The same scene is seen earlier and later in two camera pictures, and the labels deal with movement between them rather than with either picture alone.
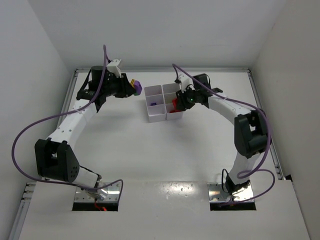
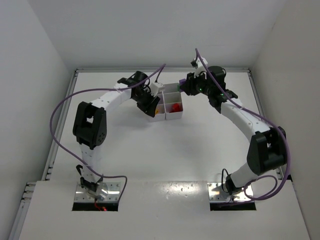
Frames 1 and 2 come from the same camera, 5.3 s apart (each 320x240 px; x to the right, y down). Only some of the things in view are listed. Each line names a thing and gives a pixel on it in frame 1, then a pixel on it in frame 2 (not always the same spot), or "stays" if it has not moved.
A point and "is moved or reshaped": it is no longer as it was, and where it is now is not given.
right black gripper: [184, 100] to [188, 86]
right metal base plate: [216, 194] stays
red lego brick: [174, 102] is moved or reshaped
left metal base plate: [111, 190] stays
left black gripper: [124, 85] to [149, 105]
